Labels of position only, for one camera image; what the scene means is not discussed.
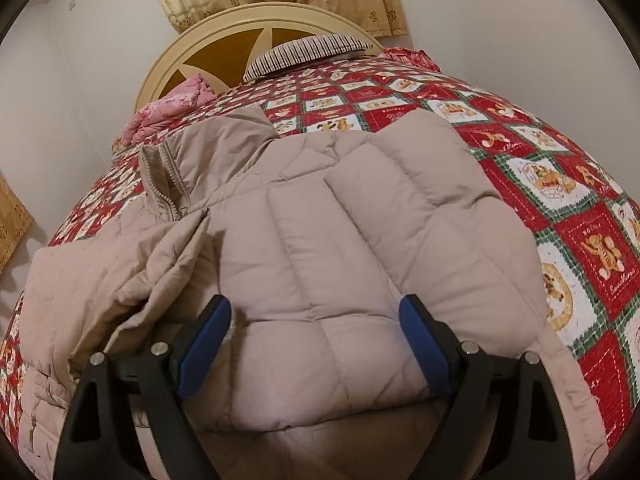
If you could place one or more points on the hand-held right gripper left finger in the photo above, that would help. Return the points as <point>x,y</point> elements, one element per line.
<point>202,347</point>

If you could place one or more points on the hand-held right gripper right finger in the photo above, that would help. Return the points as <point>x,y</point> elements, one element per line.
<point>425,345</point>

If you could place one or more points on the beige puffer jacket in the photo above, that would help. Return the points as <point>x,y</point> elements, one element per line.
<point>320,240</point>

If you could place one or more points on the red printed bear quilt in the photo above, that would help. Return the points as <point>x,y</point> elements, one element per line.
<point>590,240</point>

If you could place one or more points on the yellow patterned cloth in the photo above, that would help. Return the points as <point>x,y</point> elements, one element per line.
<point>12,220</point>

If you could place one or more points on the pink floral blanket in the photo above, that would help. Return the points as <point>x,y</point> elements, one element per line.
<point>160,110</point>

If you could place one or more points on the cream round bed headboard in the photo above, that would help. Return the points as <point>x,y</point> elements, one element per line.
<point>165,67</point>

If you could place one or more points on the red floral cloth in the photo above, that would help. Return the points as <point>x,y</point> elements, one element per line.
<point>412,57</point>

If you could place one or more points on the striped pillow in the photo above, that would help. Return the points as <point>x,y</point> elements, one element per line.
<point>300,52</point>

